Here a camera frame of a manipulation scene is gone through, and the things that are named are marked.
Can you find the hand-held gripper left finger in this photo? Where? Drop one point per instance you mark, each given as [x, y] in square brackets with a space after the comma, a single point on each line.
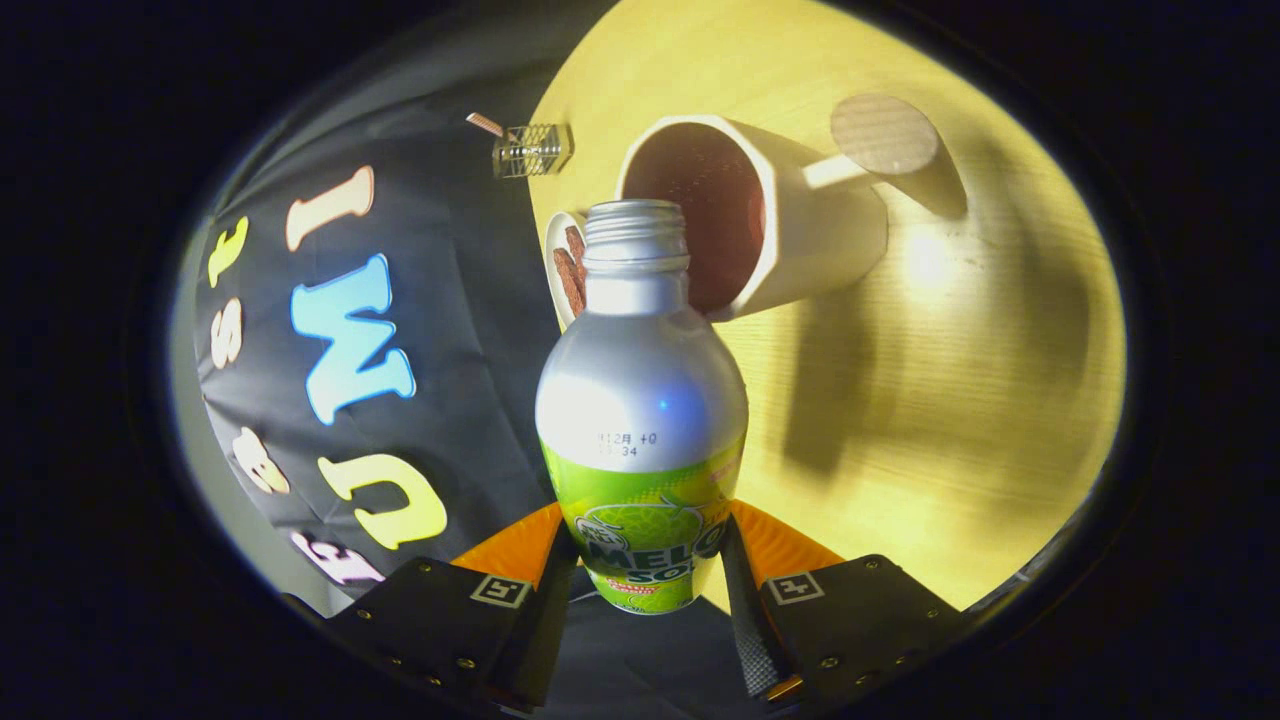
[545, 640]

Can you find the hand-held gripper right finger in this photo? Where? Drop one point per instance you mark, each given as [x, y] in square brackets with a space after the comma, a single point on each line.
[745, 630]

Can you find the silver green juice bottle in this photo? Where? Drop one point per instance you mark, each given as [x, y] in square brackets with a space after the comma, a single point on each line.
[640, 380]

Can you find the wooden table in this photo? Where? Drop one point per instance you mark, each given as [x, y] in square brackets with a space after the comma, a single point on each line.
[950, 420]

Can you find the black backdrop cloth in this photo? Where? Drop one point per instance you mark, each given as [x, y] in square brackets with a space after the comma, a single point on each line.
[470, 330]

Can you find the brown meat piece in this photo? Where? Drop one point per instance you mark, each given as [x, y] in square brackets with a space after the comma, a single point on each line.
[577, 245]
[570, 282]

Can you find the white oval plate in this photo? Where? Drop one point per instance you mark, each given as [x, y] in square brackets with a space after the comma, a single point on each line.
[553, 250]

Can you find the pink striped straw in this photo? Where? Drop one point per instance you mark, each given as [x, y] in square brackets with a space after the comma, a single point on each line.
[485, 124]

